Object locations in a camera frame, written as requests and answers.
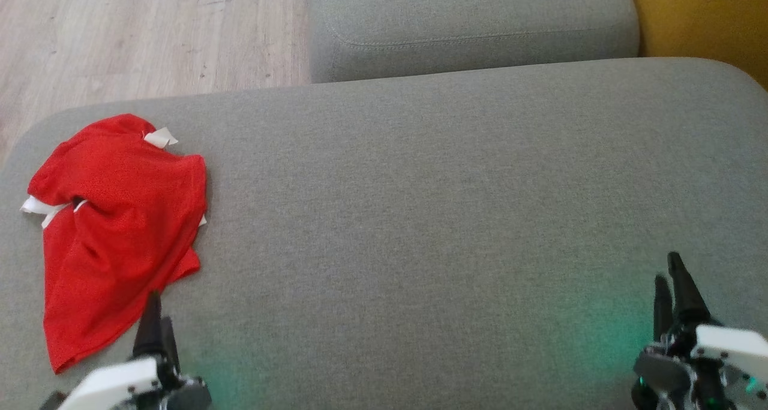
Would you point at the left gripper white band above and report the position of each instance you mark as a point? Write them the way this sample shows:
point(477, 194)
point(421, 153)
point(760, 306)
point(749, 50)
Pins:
point(114, 386)

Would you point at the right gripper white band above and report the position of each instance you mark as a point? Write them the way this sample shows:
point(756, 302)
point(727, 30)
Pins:
point(726, 350)

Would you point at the red shorts white stripe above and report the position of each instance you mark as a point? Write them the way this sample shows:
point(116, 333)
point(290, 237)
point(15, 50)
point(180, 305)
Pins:
point(120, 230)

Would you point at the grey sofa seat cushion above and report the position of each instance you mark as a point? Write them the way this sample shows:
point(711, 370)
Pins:
point(420, 218)

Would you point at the yellow panel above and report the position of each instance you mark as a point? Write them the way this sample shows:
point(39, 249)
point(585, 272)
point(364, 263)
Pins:
point(708, 20)

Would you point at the grey sofa cushion with seam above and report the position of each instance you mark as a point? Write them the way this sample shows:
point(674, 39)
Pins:
point(480, 32)

